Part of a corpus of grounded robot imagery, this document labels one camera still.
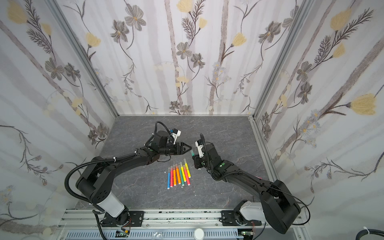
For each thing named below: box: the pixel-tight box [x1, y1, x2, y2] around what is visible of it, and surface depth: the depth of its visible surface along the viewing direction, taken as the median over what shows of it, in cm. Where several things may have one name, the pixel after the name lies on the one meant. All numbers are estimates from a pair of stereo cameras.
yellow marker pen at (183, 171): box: [179, 161, 187, 183], surface depth 92 cm
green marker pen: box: [178, 164, 185, 186], surface depth 90 cm
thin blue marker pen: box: [167, 167, 171, 190], surface depth 88 cm
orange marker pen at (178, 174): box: [175, 163, 181, 185], surface depth 90 cm
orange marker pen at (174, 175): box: [173, 164, 177, 186], surface depth 90 cm
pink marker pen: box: [170, 165, 174, 188], surface depth 90 cm
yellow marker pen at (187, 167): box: [183, 158, 191, 178], surface depth 92 cm
